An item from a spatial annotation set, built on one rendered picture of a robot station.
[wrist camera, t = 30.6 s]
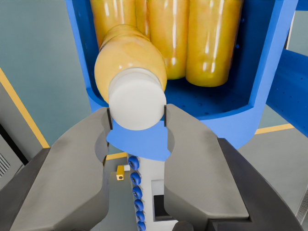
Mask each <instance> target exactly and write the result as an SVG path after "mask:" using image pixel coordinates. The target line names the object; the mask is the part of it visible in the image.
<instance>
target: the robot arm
mask: <svg viewBox="0 0 308 231"><path fill-rule="evenodd" d="M164 127H166V128H167V149H168V150H169V152H170V153H171V154H170V156H169V157H168V158H167V159H166V160H165V168H164V208H165V211H166V212H167V213H168V214H169V215H170V216H171V217H173V218H174V219H176V220H177V221H178V222H177V223H176V224H175V225H174V227H173V229H172V231H304V229H303V228H302V226H301V224H300V223H299V221H298V220H297V218H296V216H295V215H294V213H293V212H292V211H291V209H290V208H289V206H288V205H287V204H286V202H285V201H284V199H283V198H282V197H281V196H280V194H279V193H278V192H277V191H276V190H275V189H274V188H273V187H272V185H271V184H270V183H269V182H268V181H267V180H266V179H265V178H264V177H263V176H262V175H261V174H260V173H259V172H258V171H257V170H256V169H255V168H254V167H253V166H252V165H251V164H250V163H249V162H248V161H247V160H246V159H245V158H244V157H243V156H242V155H241V154H240V153H239V152H238V151H237V150H236V149H235V148H234V147H233V146H232V145H231V144H230V143H229V142H228V141H227V140H226V139H225V138H219V137H218V136H217V135H216V134H215V133H214V132H213V131H212V130H211V129H210V128H208V127H207V126H206V125H205V124H203V123H202V122H201V121H199V120H198V119H196V118H195V117H193V116H191V115H190V114H188V113H186V112H185V111H183V110H182V109H180V108H178V107H177V106H175V105H173V104H167V105H164ZM110 130H113V118H112V116H111V113H110V108H109V107H101V108H99V109H98V110H96V111H95V112H94V113H92V114H90V115H89V116H87V117H86V118H84V119H83V120H81V121H80V122H78V123H77V124H75V125H74V126H73V127H71V128H70V129H69V130H67V131H66V132H65V133H64V134H63V135H62V136H61V137H59V138H58V139H57V140H56V142H55V143H54V144H53V145H52V146H51V147H50V148H43V149H41V150H40V151H39V152H38V153H37V154H36V155H35V156H34V157H33V158H32V159H31V160H30V161H29V162H28V163H27V164H26V165H25V166H24V167H23V168H22V169H21V170H20V171H19V172H18V173H17V174H16V175H15V176H14V177H13V178H12V179H11V180H10V181H9V182H8V183H7V184H6V185H5V186H4V187H3V188H2V189H1V190H0V231H90V230H91V229H92V228H93V227H95V226H96V225H97V224H98V223H99V222H100V221H101V220H103V219H104V218H105V217H106V215H107V214H108V211H109V187H108V183H107V180H106V175H105V171H104V167H103V164H102V161H103V159H104V158H105V156H106V155H107V153H108V151H109V150H108V145H107V141H106V137H107V135H108V134H109V132H110Z"/></svg>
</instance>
